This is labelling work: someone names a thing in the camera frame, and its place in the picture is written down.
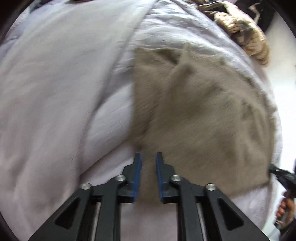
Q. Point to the person's right hand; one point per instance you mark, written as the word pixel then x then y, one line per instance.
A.
pixel 283 208

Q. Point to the cream striped clothes pile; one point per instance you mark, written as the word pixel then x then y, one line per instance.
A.
pixel 245 30

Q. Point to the lavender embossed quilt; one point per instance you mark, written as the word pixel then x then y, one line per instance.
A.
pixel 161 30

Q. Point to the pale lavender fleece blanket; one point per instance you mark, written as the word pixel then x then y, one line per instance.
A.
pixel 57 92

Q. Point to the olive brown knit sweater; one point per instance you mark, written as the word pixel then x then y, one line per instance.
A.
pixel 196 120

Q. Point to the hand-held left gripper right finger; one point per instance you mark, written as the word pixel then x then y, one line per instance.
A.
pixel 159 176

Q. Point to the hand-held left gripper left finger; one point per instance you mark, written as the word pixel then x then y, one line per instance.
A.
pixel 136 176

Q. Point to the dark hanging clothes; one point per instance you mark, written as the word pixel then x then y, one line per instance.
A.
pixel 256 11

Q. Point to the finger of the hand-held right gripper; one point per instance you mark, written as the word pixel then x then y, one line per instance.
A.
pixel 281 173

